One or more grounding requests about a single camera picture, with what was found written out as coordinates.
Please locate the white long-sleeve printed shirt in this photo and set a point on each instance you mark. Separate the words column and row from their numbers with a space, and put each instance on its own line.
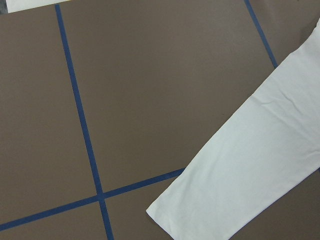
column 269, row 145

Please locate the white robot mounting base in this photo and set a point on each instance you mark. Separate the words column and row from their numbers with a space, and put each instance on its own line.
column 21, row 5

